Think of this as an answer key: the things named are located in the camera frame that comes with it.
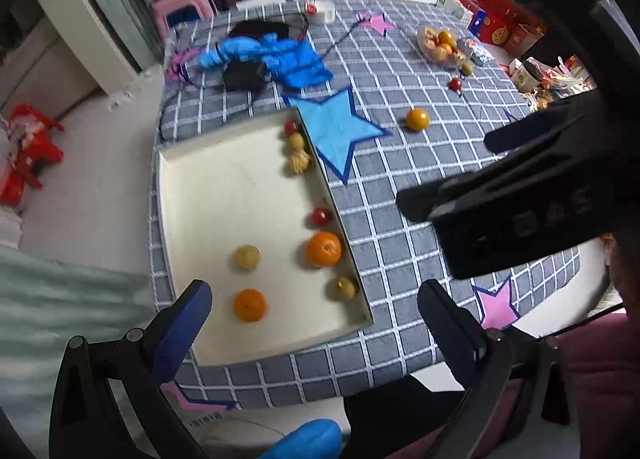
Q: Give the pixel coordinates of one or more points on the white cabinet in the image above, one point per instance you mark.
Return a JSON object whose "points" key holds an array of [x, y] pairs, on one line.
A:
{"points": [[75, 14]]}

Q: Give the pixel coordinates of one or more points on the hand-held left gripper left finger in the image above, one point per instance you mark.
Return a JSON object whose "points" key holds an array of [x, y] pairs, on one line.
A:
{"points": [[185, 329]]}

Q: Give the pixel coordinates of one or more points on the red plastic chair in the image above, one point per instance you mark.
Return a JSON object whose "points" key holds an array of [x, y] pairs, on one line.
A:
{"points": [[25, 154]]}

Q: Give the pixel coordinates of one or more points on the pale green blanket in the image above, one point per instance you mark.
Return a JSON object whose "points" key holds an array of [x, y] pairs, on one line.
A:
{"points": [[60, 299]]}

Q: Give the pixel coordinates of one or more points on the blue rounded object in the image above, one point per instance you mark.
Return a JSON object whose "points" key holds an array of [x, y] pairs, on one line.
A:
{"points": [[310, 439]]}

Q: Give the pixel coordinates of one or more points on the silver patterned packet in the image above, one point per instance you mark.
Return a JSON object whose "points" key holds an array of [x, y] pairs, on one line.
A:
{"points": [[480, 53]]}

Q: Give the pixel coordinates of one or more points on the orange mandarin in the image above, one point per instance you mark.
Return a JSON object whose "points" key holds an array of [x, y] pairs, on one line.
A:
{"points": [[442, 54], [447, 38], [324, 249], [249, 305]]}

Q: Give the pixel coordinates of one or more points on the yellow-green round fruit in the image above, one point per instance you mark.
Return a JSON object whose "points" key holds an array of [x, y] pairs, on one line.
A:
{"points": [[296, 141], [344, 287], [247, 256], [466, 69]]}

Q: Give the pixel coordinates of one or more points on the white patterned paper cup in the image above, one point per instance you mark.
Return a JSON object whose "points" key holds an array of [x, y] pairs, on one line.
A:
{"points": [[525, 76]]}

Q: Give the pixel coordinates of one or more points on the person's dark trousers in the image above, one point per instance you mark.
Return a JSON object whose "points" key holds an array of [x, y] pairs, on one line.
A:
{"points": [[390, 414]]}

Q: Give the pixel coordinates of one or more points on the grey checkered star tablecloth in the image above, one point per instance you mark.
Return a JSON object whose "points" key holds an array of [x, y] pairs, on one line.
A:
{"points": [[400, 164]]}

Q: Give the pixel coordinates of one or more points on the pile of snack packets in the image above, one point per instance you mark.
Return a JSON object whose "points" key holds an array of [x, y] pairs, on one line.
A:
{"points": [[565, 79]]}

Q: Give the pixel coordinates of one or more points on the clear fruit bowl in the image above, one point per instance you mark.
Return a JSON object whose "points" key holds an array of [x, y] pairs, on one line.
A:
{"points": [[425, 36]]}

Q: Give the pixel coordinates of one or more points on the person's right forearm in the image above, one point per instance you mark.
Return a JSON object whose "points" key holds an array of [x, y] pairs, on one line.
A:
{"points": [[625, 274]]}

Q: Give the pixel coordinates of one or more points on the black pouch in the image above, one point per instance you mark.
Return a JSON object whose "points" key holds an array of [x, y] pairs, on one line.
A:
{"points": [[243, 75]]}

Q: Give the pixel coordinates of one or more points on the yellow-orange citrus fruit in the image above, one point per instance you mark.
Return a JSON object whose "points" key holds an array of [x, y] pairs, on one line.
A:
{"points": [[417, 119]]}

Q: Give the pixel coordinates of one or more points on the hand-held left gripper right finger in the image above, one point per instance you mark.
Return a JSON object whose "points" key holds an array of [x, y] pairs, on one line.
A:
{"points": [[452, 334]]}

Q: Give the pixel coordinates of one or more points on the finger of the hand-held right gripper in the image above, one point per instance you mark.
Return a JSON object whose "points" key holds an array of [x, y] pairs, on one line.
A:
{"points": [[440, 196], [540, 131]]}

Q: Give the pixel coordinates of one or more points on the white rectangular tray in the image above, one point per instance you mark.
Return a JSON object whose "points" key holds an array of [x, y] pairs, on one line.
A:
{"points": [[225, 199]]}

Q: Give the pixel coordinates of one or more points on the person's maroon garment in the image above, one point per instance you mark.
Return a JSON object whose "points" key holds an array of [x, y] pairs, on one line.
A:
{"points": [[605, 369]]}

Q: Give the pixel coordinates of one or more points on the pink plastic stool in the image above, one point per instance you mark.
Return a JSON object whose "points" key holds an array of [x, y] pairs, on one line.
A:
{"points": [[182, 6]]}

